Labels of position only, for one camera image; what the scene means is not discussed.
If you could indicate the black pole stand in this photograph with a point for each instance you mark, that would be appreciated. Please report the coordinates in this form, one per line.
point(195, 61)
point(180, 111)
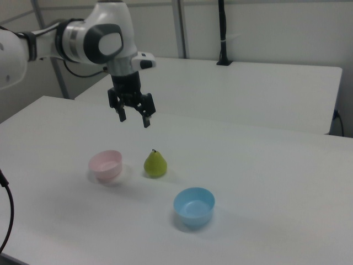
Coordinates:
point(222, 27)

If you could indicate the wide gray frame post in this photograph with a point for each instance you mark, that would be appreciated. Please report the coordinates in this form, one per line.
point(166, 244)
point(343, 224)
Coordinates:
point(180, 27)

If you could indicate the pink plastic bowl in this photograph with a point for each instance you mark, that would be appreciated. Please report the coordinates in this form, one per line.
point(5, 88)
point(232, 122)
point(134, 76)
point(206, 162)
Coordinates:
point(106, 168)

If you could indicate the white table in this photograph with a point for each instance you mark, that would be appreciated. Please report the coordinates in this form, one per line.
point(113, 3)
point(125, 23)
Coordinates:
point(234, 91)

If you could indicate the green pear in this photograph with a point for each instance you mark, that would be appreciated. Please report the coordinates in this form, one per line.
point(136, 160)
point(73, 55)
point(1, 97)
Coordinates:
point(155, 165)

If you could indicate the blue plastic bowl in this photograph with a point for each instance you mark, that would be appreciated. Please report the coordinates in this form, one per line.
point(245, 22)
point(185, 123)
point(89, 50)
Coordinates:
point(193, 212)

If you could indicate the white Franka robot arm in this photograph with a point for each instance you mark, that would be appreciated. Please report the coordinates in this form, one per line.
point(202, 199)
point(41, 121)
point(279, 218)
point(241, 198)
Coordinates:
point(102, 41)

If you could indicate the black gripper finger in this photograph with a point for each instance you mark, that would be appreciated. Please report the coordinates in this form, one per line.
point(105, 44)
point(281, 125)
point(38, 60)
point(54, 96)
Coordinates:
point(122, 114)
point(147, 109)

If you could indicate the slim gray frame post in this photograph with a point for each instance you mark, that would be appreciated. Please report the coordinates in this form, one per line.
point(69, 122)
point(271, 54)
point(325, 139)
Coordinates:
point(61, 80)

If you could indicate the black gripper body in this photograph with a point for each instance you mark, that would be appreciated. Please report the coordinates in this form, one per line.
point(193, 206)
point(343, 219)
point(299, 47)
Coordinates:
point(126, 85)

